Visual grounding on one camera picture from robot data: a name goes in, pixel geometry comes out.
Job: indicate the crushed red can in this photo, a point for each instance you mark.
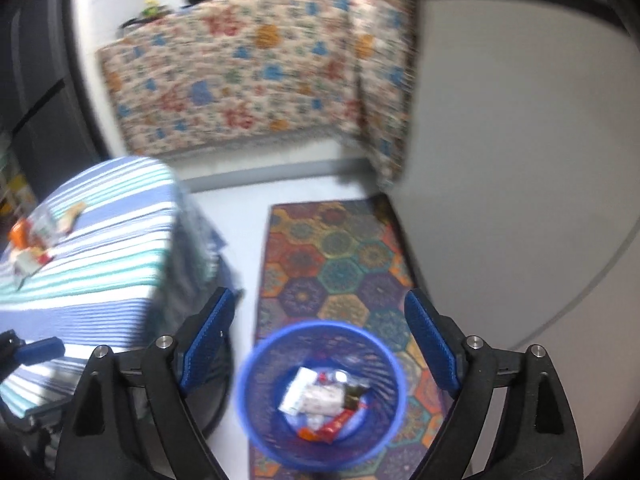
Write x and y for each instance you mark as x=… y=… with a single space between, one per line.
x=335 y=376

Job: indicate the yellow-cap oil bottle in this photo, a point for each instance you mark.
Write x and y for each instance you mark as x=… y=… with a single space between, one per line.
x=151 y=8

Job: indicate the striped tablecloth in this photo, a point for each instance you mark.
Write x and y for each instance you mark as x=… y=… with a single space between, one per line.
x=100 y=250

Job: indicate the large printed blanket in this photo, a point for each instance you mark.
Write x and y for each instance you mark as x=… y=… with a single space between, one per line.
x=235 y=70

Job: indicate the red snack wrapper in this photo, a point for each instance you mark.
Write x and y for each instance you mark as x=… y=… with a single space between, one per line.
x=337 y=425

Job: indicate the beige carton red cap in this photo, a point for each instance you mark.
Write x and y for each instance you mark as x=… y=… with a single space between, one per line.
x=325 y=399

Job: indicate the gold foil wrapper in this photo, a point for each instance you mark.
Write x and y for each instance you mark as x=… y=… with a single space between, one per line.
x=356 y=396

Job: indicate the blue plastic basket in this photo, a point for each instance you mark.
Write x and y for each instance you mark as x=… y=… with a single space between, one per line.
x=260 y=390

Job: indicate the clear plastic box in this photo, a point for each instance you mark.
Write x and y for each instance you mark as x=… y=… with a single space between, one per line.
x=46 y=227

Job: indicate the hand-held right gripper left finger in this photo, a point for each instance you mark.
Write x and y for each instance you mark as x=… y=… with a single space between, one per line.
x=207 y=340

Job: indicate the dark grey refrigerator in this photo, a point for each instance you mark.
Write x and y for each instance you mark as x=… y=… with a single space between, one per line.
x=40 y=60

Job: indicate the patterned floor mat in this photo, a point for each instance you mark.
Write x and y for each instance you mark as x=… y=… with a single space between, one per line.
x=340 y=260

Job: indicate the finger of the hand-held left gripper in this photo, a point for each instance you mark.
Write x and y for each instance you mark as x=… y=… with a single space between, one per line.
x=42 y=351

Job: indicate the white green milk carton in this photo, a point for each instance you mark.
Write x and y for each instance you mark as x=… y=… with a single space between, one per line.
x=296 y=391

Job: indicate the crushed orange can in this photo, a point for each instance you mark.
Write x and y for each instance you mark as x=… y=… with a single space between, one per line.
x=19 y=234

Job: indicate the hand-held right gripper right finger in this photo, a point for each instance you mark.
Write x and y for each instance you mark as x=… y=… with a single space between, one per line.
x=432 y=345

